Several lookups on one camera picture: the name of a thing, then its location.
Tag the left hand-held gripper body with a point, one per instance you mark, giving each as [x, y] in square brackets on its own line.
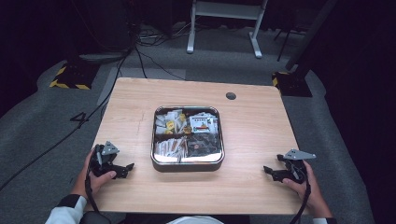
[101, 161]

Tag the person's left hand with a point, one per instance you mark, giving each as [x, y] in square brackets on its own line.
[93, 182]

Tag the white metal stand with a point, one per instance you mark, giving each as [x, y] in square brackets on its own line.
[224, 9]

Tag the person's white shirt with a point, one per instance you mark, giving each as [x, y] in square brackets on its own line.
[194, 220]

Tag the divided metal tray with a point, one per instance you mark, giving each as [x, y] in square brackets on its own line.
[187, 166]

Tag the pile of dark packets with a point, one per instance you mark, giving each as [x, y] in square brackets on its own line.
[204, 144]

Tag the dark rounded object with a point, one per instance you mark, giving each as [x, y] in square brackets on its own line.
[93, 218]

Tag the black slanted pole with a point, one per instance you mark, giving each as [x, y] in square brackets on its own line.
[311, 34]

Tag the grey table grommet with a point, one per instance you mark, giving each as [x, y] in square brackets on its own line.
[231, 95]

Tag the black yellow striped base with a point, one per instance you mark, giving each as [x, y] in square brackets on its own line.
[73, 77]
[291, 84]

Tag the pile of brown stick sachets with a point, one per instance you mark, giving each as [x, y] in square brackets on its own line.
[171, 146]

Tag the person's right hand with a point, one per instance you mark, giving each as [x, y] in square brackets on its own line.
[311, 193]

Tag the pile of white yellow sachets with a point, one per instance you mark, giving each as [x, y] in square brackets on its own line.
[171, 123]

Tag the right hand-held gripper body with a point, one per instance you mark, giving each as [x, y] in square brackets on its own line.
[295, 168]

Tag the black tripod legs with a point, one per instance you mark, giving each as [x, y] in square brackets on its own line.
[285, 42]

